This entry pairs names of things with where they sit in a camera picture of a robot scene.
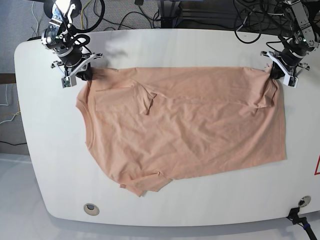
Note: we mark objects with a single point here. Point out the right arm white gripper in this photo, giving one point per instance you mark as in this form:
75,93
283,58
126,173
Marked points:
77,63

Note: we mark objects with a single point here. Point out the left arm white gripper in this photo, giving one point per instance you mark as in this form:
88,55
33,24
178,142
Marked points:
285,62

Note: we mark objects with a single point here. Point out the peach pink T-shirt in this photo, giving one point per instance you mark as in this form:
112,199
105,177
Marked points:
146,127

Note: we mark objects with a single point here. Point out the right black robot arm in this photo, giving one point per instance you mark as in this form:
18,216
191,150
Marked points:
67,42

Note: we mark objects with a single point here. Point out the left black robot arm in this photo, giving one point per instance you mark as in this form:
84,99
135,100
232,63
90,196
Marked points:
304,37

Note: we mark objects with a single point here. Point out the red triangle warning sticker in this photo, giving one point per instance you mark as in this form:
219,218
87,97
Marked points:
317,169

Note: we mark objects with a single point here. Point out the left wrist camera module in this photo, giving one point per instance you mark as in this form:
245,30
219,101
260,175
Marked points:
290,81

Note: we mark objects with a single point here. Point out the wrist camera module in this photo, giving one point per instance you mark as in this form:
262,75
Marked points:
68,81
290,81

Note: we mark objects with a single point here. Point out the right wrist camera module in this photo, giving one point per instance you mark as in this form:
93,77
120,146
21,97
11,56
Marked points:
68,81

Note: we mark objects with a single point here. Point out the black aluminium frame post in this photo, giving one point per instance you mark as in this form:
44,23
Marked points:
169,11

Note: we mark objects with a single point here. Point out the right table cable grommet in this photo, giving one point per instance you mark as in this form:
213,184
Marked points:
304,201

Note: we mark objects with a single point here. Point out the table cable grommet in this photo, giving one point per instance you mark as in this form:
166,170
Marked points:
91,209
304,201

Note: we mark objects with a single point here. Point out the left table cable grommet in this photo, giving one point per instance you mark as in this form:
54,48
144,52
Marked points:
91,209

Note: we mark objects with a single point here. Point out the black clamp with cable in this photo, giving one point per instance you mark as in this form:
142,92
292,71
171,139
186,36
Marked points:
295,219

